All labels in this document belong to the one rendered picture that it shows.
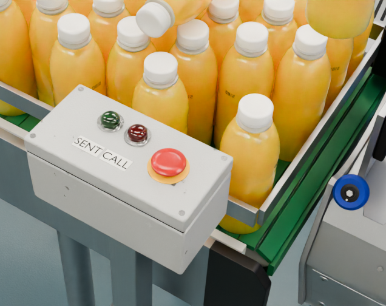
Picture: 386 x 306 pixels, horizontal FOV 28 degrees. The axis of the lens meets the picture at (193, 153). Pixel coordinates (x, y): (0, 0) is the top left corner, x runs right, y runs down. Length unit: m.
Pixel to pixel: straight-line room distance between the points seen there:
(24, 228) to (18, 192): 0.93
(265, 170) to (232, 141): 0.05
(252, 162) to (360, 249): 0.22
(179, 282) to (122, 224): 0.28
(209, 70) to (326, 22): 0.19
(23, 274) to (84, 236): 0.89
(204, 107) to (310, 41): 0.16
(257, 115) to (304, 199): 0.23
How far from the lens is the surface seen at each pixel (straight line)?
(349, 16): 0.82
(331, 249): 1.02
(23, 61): 1.06
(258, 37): 0.93
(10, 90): 1.04
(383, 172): 1.05
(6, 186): 1.19
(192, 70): 0.94
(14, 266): 2.04
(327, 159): 1.08
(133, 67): 0.94
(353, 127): 1.14
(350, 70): 1.12
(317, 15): 0.83
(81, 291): 1.33
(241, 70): 0.94
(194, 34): 0.92
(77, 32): 0.93
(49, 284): 2.00
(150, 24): 0.89
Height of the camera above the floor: 1.70
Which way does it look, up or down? 49 degrees down
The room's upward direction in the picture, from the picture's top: 4 degrees clockwise
